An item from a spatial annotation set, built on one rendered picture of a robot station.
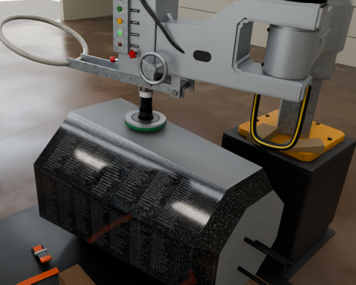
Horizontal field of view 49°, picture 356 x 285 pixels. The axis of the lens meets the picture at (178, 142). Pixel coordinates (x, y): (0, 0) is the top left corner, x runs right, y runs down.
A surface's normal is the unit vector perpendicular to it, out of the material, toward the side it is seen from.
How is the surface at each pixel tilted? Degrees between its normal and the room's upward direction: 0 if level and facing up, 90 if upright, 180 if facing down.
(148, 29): 90
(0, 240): 0
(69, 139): 45
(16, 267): 0
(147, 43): 90
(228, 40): 90
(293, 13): 90
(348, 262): 0
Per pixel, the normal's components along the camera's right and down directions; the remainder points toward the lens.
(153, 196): -0.42, -0.42
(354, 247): 0.07, -0.89
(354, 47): -0.62, 0.32
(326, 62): -0.26, 0.42
